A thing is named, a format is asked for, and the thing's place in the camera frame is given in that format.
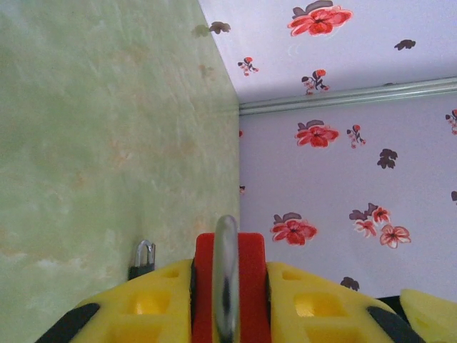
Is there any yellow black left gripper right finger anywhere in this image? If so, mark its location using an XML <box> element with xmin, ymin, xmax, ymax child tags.
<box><xmin>266</xmin><ymin>262</ymin><xmax>426</xmax><ymax>343</ymax></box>

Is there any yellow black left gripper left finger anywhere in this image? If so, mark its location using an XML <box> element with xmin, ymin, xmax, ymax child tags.
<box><xmin>35</xmin><ymin>259</ymin><xmax>194</xmax><ymax>343</ymax></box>

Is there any red padlock with silver shackle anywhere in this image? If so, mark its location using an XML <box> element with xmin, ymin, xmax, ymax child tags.
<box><xmin>191</xmin><ymin>214</ymin><xmax>268</xmax><ymax>343</ymax></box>

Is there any small black padlock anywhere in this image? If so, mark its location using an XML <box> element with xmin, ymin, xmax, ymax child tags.
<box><xmin>127</xmin><ymin>239</ymin><xmax>157</xmax><ymax>283</ymax></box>

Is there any aluminium frame post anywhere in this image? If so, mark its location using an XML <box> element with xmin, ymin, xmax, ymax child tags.
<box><xmin>238</xmin><ymin>76</ymin><xmax>457</xmax><ymax>116</ymax></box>

